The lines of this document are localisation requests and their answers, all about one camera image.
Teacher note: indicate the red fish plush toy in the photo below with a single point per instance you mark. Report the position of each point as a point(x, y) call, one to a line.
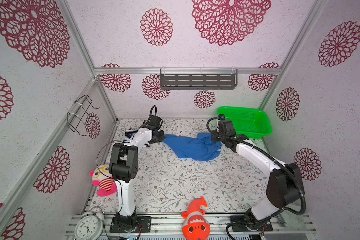
point(195, 226)

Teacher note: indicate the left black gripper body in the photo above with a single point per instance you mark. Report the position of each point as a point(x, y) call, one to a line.
point(160, 136)

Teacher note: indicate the grey wall shelf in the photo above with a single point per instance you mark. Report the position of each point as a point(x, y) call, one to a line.
point(198, 81)

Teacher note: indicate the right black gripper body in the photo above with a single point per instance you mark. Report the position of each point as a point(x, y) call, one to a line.
point(215, 137)

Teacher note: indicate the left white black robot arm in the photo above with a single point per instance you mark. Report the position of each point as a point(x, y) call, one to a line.
point(124, 166)

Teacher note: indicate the green plastic basket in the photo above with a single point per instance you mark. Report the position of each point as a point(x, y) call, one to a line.
point(252, 123)

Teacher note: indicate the white alarm clock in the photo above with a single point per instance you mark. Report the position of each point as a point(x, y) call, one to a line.
point(90, 226)

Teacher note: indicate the pink white plush doll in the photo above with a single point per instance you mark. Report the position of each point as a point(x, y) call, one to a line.
point(102, 179)

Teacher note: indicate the green folded towel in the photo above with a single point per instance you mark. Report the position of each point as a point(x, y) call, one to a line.
point(291, 221)

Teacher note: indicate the black wire rack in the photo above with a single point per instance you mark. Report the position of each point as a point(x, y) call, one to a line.
point(76, 117)

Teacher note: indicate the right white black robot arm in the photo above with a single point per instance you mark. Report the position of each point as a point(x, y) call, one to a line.
point(285, 190)

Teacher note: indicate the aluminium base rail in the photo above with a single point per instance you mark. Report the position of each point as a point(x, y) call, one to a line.
point(223, 227)

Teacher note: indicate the blue white striped tank top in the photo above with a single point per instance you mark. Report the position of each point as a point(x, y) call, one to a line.
point(129, 134)

